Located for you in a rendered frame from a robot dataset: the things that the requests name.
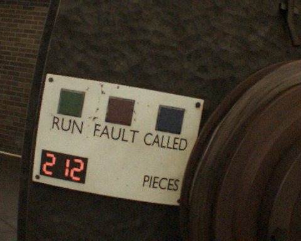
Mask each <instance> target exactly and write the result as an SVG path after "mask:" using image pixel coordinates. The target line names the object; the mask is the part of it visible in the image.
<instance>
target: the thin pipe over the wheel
mask: <svg viewBox="0 0 301 241"><path fill-rule="evenodd" d="M294 3H295V0H287V4H284V3H279V9H281V10H282V11H286V12H287V13H286V20H285V21H286V25H287V29H288V32H289V35H290V40H291V42H292V47H299V46H300V43H299V40H298V36H297V30H296V29H295V25H294V23H293V21H294V20H293V19H294V15H298V9H297V8H295V7H294V6H295V5H294Z"/></svg>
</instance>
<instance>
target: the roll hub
mask: <svg viewBox="0 0 301 241"><path fill-rule="evenodd" d="M280 227H282V228H283V227H285V228H286V229H287V233H288V237H287V238H286V239H285V240H284V241H301V136H300V137H299V138H298V139H297V140H296V141H295V142H294V143H293V145H291V146H290V147H289V149H288V150H287V152H286V153H285V154H284V155H283V157H282V158H281V160H280V161H279V163H278V165H277V167H276V168H275V170H274V172H273V174H272V176H271V178H270V179H269V181H268V184H267V187H266V190H265V192H264V194H263V198H262V201H261V207H260V211H259V216H258V228H257V229H258V241H273V237H272V234H273V233H274V231H275V230H276V229H277V228H280Z"/></svg>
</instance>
